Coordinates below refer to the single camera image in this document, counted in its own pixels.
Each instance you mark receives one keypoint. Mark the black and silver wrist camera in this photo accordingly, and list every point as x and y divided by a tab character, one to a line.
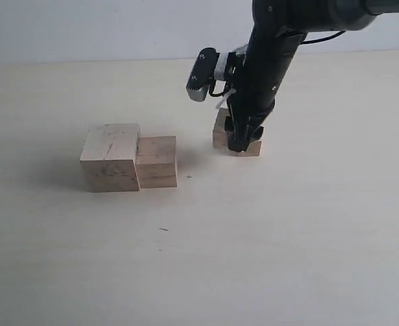
211	74

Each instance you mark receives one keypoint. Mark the third largest wooden cube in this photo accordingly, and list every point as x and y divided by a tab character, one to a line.
219	135

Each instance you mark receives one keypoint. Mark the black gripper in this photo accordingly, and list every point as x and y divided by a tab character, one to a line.
267	60

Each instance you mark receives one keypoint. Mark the smallest wooden cube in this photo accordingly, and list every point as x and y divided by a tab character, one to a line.
254	150

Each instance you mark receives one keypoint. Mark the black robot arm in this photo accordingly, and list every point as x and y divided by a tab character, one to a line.
280	27

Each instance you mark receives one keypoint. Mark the second largest wooden cube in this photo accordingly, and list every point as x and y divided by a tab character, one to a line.
156	162

